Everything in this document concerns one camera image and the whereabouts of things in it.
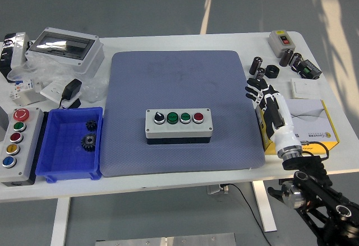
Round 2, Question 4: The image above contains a yellow and white cardboard box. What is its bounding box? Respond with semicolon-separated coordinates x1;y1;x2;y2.
255;99;339;156

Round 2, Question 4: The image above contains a white wall socket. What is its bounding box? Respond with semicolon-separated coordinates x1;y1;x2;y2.
40;80;81;109

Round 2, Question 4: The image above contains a large black bevel gear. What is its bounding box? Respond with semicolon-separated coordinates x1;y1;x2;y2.
80;133;98;153

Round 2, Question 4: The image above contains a black cable under table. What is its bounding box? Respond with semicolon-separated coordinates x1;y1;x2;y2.
224;183;273;246

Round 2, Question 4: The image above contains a grey four-button control box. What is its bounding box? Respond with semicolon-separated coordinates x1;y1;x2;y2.
145;108;214;145

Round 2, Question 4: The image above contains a black cylindrical capacitor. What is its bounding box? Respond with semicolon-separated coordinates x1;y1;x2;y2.
249;56;264;76
288;52;303;72
252;67;266;83
279;48;294;67

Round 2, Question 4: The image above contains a grey push-button power switch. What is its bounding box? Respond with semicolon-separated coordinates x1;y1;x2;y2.
268;30;297;58

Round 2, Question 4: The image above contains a black hex nut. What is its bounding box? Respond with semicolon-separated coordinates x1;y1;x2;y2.
265;64;280;79

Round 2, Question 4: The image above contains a black module with green terminal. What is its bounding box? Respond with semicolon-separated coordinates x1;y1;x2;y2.
297;59;323;80

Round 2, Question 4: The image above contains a grey under-table bracket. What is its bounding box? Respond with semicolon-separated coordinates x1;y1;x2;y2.
206;184;230;195

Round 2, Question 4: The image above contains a black power adapter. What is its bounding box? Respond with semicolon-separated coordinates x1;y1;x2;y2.
58;78;83;109

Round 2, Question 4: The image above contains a grey metal plate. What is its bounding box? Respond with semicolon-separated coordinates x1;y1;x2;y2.
94;232;237;246

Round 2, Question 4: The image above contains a white table leg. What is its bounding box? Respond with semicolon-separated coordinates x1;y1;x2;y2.
251;180;278;233
50;197;71;246

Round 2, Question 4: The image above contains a grey metal rail piece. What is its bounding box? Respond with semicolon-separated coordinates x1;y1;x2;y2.
21;90;47;107

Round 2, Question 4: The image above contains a blue-grey table mat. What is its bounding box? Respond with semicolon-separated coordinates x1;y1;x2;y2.
100;50;266;178

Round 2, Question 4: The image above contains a clear plastic bag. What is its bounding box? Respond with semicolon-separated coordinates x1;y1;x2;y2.
7;52;109;103

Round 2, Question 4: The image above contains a white wall switch plate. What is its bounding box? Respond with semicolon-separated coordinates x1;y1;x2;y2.
291;77;321;100

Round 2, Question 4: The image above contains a black-white device in plastic wrap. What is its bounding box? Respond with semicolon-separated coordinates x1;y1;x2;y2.
0;32;31;83

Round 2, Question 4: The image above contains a blue plastic bin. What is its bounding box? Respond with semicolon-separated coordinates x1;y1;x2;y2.
35;106;104;184

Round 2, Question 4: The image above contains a grey five-button control box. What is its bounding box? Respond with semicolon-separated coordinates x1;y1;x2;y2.
0;106;45;187

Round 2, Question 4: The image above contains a grey enclosure with clear lid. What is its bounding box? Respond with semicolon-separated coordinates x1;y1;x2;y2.
25;27;105;75

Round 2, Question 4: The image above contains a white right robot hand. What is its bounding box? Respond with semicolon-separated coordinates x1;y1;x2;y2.
245;77;302;154

